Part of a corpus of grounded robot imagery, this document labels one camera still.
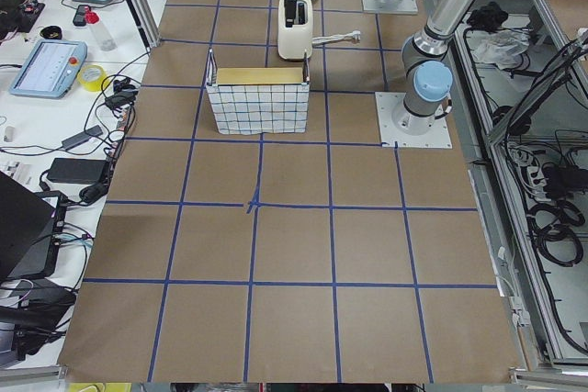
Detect cream white toaster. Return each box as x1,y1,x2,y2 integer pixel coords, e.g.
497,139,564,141
277,0,313,61

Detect light wooden board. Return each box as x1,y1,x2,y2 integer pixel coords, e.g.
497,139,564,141
216,67,307,85

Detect clear bottle red cap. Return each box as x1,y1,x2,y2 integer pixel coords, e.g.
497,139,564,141
85,9,117,51

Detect yellow tape roll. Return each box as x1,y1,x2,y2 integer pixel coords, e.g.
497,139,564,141
76,64,107,92

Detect crumpled white cloth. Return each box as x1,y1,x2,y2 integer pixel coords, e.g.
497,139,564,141
472,30,530,70

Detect grey usb hub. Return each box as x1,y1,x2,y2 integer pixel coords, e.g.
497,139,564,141
62,125,103,151

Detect small black bowl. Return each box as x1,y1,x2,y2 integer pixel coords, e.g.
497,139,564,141
40,26,62,40

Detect near blue teach pendant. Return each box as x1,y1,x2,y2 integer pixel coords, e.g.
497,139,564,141
8,39,87,99

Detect black power adapter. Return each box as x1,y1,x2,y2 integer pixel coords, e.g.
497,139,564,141
47,158,107,185

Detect black laptop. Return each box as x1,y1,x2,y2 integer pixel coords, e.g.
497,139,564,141
1,174,66,281

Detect white toaster power cable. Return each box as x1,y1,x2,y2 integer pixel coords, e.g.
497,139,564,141
311,30,363,46

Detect wire basket with checkered cloth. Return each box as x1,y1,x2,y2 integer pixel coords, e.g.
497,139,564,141
206,50,311,135

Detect black cable coils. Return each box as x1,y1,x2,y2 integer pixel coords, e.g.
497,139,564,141
526,198,585,269

